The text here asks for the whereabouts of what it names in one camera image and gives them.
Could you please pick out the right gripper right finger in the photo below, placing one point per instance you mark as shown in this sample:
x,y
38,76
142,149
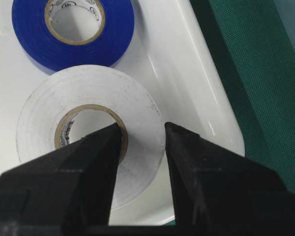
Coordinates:
x,y
217,192

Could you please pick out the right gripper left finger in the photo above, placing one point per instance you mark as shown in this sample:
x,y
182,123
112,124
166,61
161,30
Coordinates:
x,y
66,192

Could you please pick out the white plastic case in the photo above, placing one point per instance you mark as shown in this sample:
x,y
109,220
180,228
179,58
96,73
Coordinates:
x,y
168,55

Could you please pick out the blue tape roll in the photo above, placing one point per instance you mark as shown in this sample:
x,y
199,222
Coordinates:
x,y
59,34

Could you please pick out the white tape roll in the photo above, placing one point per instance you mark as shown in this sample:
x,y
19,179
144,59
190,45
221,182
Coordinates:
x,y
82,99

